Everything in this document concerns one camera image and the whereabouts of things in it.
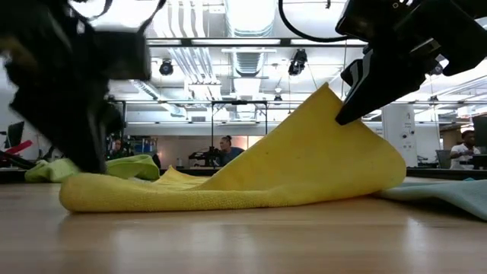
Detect golden yellow microfiber towel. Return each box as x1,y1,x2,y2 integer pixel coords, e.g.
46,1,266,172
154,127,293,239
59,82,407,213

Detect small black monitor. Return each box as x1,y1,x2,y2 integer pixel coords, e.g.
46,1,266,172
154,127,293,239
7,121,26,148

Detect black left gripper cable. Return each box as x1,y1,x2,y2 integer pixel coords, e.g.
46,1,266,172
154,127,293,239
68,0,168,33

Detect lime green microfiber towel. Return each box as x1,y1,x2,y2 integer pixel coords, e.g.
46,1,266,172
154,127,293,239
24,154,161,183

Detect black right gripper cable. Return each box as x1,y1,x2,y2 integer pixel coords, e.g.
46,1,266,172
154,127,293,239
279,0,368,43

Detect light blue microfiber towel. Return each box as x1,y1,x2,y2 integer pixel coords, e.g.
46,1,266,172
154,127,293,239
374,177,487,221

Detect white column cabinet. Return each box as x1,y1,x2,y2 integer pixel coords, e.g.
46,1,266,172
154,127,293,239
381,104,419,168

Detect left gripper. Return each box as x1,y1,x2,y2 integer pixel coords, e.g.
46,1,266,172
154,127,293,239
3,30,126,174

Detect black hanging camera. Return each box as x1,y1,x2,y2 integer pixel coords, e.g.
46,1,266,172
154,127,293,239
288,49,308,76

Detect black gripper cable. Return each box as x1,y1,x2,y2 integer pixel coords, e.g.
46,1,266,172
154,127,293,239
279,0,368,43
68,0,168,33

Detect silver ceiling air duct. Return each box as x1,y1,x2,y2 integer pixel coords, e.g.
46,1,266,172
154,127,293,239
223,0,278,77

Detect red object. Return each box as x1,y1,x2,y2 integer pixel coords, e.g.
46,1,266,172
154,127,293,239
0,139,33,157

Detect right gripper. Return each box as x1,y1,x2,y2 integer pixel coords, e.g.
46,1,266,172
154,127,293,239
335,0,487,126

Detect black aluminium table frame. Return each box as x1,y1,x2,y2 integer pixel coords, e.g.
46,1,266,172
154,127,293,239
0,167,487,183

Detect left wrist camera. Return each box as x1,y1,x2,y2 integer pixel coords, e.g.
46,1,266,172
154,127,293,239
97,30,152,81

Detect person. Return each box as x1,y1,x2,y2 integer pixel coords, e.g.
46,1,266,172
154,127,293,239
218,135,245,167
110,139,126,159
450,129,481,170

